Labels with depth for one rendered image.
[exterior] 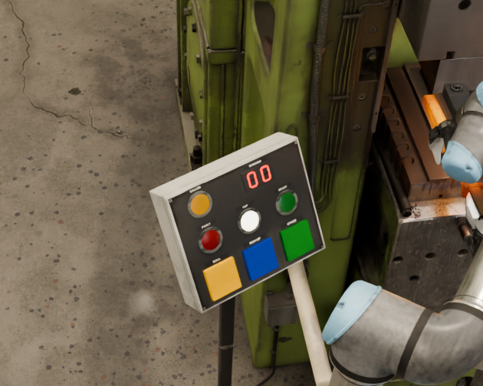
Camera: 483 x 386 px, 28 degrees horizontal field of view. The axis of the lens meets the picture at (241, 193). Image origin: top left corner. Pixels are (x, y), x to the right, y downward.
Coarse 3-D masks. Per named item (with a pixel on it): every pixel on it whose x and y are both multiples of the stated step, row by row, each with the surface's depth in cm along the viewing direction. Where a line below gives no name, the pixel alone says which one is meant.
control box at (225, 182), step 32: (224, 160) 208; (256, 160) 206; (288, 160) 210; (160, 192) 200; (192, 192) 200; (224, 192) 204; (256, 192) 208; (288, 192) 212; (160, 224) 206; (192, 224) 201; (224, 224) 205; (288, 224) 214; (192, 256) 203; (224, 256) 207; (192, 288) 205
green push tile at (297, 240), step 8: (296, 224) 214; (304, 224) 215; (280, 232) 213; (288, 232) 213; (296, 232) 214; (304, 232) 215; (288, 240) 214; (296, 240) 215; (304, 240) 216; (312, 240) 217; (288, 248) 214; (296, 248) 215; (304, 248) 216; (312, 248) 217; (288, 256) 214; (296, 256) 216
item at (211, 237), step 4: (208, 232) 203; (212, 232) 204; (216, 232) 204; (204, 236) 203; (208, 236) 203; (212, 236) 204; (216, 236) 204; (204, 240) 203; (208, 240) 203; (212, 240) 204; (216, 240) 205; (204, 244) 203; (208, 244) 204; (212, 244) 204; (216, 244) 205; (208, 248) 204; (212, 248) 205
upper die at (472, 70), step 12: (432, 60) 208; (444, 60) 204; (456, 60) 205; (468, 60) 205; (480, 60) 206; (432, 72) 209; (444, 72) 207; (456, 72) 207; (468, 72) 208; (480, 72) 208; (432, 84) 210; (444, 84) 209; (468, 84) 211
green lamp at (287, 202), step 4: (284, 196) 211; (288, 196) 212; (292, 196) 212; (280, 200) 211; (284, 200) 211; (288, 200) 212; (292, 200) 212; (280, 204) 211; (284, 204) 212; (288, 204) 212; (292, 204) 213; (280, 208) 211; (284, 208) 212; (288, 208) 212; (292, 208) 213
